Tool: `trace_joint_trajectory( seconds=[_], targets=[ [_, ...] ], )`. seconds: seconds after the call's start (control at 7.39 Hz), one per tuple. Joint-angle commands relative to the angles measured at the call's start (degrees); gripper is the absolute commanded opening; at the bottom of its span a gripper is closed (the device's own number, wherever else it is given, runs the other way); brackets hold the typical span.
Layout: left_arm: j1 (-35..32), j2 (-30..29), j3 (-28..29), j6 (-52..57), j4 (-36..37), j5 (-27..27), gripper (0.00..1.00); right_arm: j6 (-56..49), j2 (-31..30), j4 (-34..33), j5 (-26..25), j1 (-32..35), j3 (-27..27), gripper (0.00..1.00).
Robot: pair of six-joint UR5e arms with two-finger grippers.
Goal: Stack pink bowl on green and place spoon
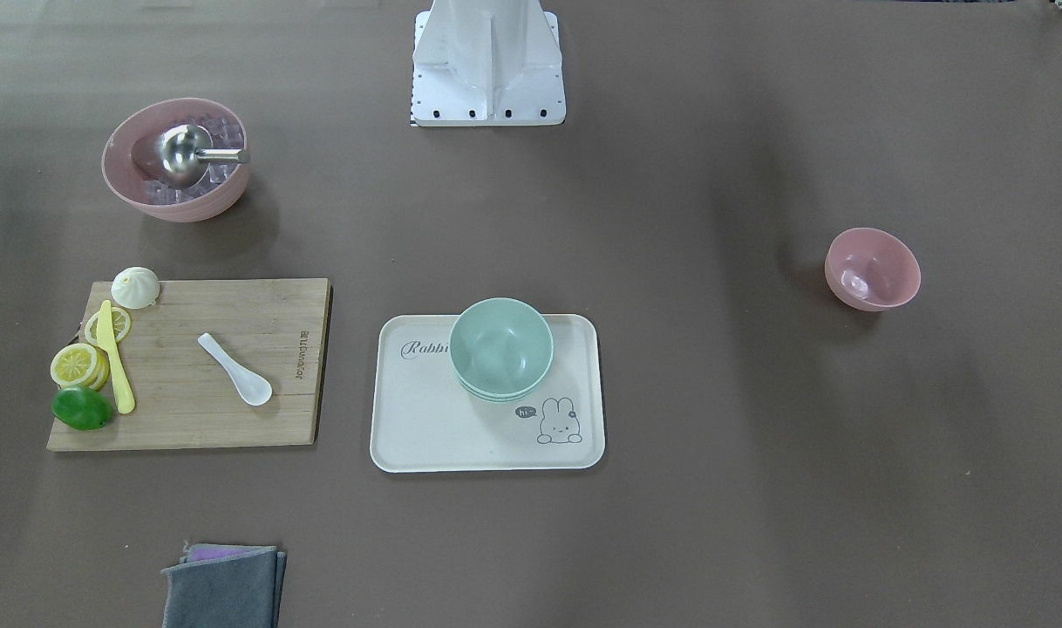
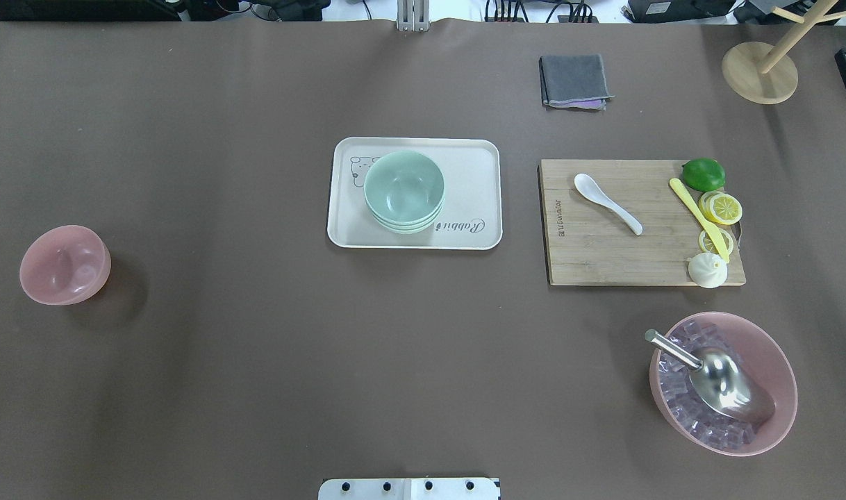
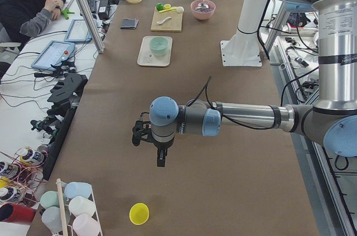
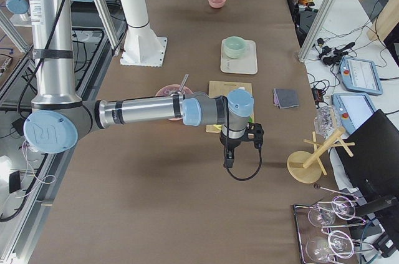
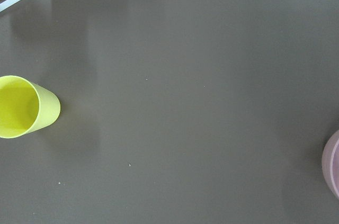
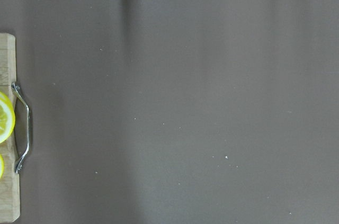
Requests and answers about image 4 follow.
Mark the small pink bowl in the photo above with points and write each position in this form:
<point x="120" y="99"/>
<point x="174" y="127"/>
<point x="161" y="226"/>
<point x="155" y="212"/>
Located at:
<point x="216" y="4"/>

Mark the cream rabbit tray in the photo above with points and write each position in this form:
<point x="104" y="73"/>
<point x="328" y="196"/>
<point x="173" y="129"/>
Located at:
<point x="246" y="64"/>

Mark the wire wine glass rack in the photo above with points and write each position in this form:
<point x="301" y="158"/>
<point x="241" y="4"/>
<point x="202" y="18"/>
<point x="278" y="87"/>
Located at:
<point x="360" y="245"/>

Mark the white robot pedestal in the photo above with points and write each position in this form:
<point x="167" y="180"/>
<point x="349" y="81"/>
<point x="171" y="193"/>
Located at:
<point x="142" y="47"/>

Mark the large pink ice bowl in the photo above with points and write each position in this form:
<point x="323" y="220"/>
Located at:
<point x="165" y="109"/>

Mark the green bowl stack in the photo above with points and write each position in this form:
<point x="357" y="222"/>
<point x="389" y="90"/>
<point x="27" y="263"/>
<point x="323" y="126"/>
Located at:
<point x="234" y="47"/>

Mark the aluminium frame post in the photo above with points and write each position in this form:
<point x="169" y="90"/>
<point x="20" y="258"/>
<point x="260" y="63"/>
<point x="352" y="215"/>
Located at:
<point x="315" y="28"/>

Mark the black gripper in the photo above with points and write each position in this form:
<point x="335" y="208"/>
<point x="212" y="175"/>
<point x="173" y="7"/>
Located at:
<point x="229" y="146"/>

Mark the grey folded cloth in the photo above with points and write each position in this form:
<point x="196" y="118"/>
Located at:
<point x="285" y="98"/>

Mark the black monitor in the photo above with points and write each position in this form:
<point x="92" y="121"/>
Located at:
<point x="374" y="165"/>

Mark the metal ice scoop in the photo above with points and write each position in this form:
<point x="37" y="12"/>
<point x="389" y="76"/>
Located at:
<point x="180" y="89"/>

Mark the blue teach pendant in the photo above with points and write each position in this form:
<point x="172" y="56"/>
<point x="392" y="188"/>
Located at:
<point x="360" y="75"/>
<point x="353" y="108"/>

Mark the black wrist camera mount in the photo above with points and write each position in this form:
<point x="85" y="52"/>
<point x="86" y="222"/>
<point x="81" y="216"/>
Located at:
<point x="255" y="134"/>

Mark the wooden cup tree stand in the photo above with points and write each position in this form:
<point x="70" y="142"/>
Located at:
<point x="308" y="168"/>

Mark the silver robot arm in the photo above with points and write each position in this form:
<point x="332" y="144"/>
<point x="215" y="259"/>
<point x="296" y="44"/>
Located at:
<point x="60" y="117"/>

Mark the bamboo cutting board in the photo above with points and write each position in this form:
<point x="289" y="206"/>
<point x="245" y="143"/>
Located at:
<point x="217" y="88"/>

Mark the clear glass mug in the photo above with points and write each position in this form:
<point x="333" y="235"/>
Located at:
<point x="327" y="120"/>

